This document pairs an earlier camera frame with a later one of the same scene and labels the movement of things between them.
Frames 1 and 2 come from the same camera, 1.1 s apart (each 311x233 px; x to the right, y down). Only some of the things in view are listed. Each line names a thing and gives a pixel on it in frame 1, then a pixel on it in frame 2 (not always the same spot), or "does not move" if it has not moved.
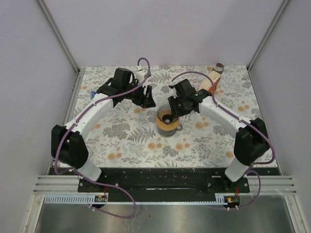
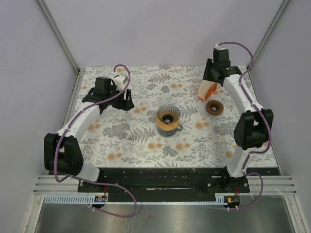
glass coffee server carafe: (168, 133) does not move
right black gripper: (175, 111) -> (206, 75)
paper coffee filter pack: (207, 84) does not move
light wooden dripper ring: (167, 127) does not move
